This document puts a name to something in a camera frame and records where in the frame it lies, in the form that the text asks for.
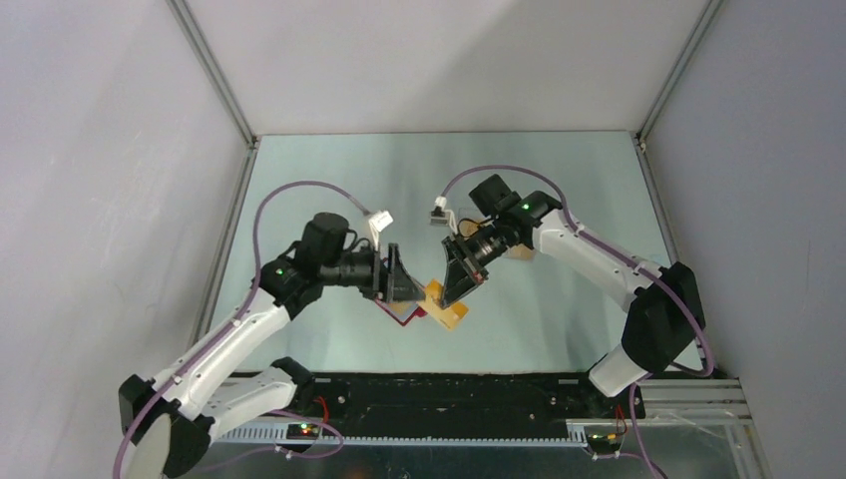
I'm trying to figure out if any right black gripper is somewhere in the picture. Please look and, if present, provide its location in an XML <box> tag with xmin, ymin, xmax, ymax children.
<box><xmin>441</xmin><ymin>218</ymin><xmax>517</xmax><ymax>309</ymax></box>

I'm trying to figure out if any red leather card holder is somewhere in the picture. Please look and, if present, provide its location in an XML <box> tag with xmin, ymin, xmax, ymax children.
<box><xmin>375</xmin><ymin>300</ymin><xmax>428</xmax><ymax>327</ymax></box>

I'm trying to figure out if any orange credit card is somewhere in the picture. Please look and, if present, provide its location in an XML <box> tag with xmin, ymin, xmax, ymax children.
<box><xmin>458</xmin><ymin>219</ymin><xmax>480</xmax><ymax>238</ymax></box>
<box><xmin>417</xmin><ymin>279</ymin><xmax>469</xmax><ymax>331</ymax></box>
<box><xmin>504</xmin><ymin>244</ymin><xmax>535</xmax><ymax>261</ymax></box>

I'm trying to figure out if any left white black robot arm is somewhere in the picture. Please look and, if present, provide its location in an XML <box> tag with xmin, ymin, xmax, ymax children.
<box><xmin>112</xmin><ymin>211</ymin><xmax>424</xmax><ymax>478</ymax></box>

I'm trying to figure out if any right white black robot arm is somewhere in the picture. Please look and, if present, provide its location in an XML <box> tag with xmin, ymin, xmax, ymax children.
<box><xmin>430</xmin><ymin>168</ymin><xmax>705</xmax><ymax>417</ymax></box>

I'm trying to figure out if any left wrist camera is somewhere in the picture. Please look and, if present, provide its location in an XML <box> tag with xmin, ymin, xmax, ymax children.
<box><xmin>365</xmin><ymin>210</ymin><xmax>394</xmax><ymax>250</ymax></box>

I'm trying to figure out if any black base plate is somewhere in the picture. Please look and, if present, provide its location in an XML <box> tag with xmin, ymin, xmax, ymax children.
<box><xmin>286</xmin><ymin>372</ymin><xmax>632</xmax><ymax>419</ymax></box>

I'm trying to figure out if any grey slotted cable duct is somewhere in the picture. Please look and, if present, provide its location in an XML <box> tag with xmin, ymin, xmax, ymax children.
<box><xmin>216</xmin><ymin>421</ymin><xmax>588</xmax><ymax>448</ymax></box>

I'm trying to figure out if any right aluminium frame post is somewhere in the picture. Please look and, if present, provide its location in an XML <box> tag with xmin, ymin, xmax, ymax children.
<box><xmin>634</xmin><ymin>0</ymin><xmax>725</xmax><ymax>151</ymax></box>

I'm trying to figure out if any aluminium frame post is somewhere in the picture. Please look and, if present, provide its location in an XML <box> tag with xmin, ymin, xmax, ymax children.
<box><xmin>166</xmin><ymin>0</ymin><xmax>257</xmax><ymax>149</ymax></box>
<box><xmin>634</xmin><ymin>0</ymin><xmax>725</xmax><ymax>151</ymax></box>

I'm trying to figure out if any aluminium front rail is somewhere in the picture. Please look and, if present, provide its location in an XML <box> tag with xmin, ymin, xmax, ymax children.
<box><xmin>639</xmin><ymin>379</ymin><xmax>752</xmax><ymax>426</ymax></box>

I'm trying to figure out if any left aluminium frame post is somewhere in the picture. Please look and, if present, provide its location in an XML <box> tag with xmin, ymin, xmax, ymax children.
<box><xmin>166</xmin><ymin>0</ymin><xmax>257</xmax><ymax>149</ymax></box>

